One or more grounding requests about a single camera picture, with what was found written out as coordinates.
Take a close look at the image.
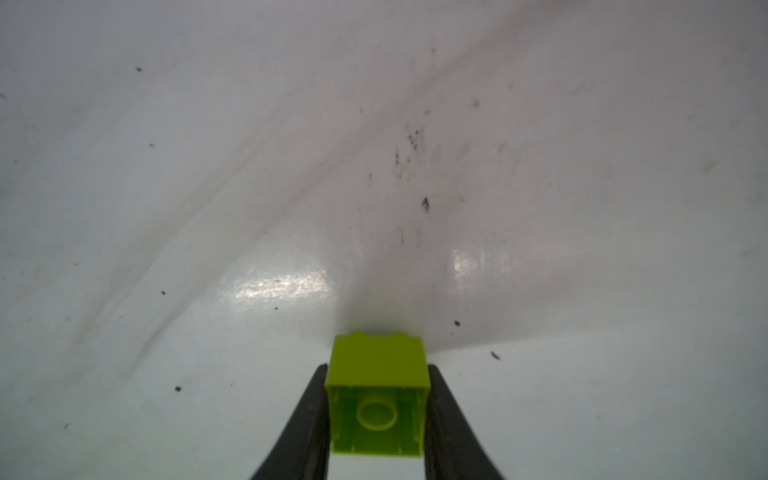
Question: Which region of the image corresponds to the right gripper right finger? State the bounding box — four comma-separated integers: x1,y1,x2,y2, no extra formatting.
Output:
424,364,503,480

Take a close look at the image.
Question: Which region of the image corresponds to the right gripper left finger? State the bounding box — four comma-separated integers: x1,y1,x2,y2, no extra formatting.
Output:
251,364,330,480

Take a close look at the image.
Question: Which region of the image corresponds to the lime green lego cube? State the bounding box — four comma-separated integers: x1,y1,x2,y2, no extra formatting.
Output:
325,332,431,457

